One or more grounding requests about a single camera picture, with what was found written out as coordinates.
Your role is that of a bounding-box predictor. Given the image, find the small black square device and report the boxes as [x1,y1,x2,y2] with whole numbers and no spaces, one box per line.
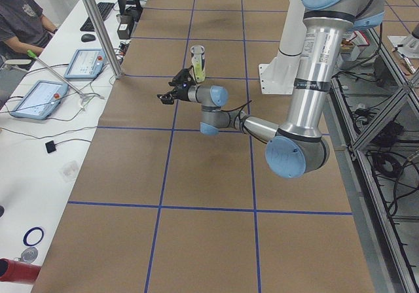
[45,141,56,154]

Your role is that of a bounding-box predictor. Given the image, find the blue tape roll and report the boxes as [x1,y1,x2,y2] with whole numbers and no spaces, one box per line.
[22,226,45,247]

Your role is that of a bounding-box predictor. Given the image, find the clear Wilson tennis ball can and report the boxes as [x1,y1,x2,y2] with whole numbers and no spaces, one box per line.
[190,45,206,83]

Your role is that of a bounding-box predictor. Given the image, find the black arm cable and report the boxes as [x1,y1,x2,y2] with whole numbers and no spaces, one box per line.
[228,99,253,132]

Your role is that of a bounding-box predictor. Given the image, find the silver round lid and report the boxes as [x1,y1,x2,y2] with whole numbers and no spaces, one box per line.
[19,247,39,264]

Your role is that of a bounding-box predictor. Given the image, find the blue teach pendant near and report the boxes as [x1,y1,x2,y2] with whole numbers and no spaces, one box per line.
[10,80,69,120]

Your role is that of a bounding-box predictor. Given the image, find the black keyboard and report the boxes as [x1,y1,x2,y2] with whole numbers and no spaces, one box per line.
[79,1,116,33]

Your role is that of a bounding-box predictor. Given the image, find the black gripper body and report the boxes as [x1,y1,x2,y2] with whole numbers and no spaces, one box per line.
[170,83,191,101]

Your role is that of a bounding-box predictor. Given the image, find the aluminium frame post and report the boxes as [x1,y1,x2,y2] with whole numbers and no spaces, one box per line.
[82,0,123,79]

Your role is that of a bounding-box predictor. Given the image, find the aluminium truss frame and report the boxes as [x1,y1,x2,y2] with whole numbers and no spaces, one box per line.
[307,0,419,293]

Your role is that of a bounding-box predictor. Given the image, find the black box with label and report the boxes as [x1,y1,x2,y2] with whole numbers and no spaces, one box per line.
[117,15,134,40]

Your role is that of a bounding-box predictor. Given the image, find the black computer mouse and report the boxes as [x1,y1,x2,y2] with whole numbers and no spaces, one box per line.
[81,33,96,43]

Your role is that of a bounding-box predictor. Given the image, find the red cylinder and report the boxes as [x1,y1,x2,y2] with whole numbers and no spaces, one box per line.
[0,258,41,284]

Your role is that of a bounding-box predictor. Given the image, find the grabber stick green handle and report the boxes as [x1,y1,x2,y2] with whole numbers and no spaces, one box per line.
[27,50,105,100]

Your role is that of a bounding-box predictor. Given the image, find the blue teach pendant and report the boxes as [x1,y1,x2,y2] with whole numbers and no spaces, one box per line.
[10,80,69,120]
[64,48,107,80]

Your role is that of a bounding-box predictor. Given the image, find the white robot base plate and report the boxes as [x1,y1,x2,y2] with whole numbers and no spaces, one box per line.
[259,60,298,95]

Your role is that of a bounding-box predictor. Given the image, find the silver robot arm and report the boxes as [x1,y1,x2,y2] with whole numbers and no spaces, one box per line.
[159,0,385,178]

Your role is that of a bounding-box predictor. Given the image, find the man in grey shirt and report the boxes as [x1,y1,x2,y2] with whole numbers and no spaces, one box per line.
[1,0,58,60]

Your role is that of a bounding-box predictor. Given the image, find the clear plastic lid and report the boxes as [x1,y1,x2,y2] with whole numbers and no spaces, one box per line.
[60,161,80,182]

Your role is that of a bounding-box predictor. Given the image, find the blue teach pendant far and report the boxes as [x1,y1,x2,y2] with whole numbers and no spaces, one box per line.
[64,48,107,80]

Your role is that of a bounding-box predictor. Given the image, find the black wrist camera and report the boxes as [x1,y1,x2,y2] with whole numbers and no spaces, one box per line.
[172,66,196,85]

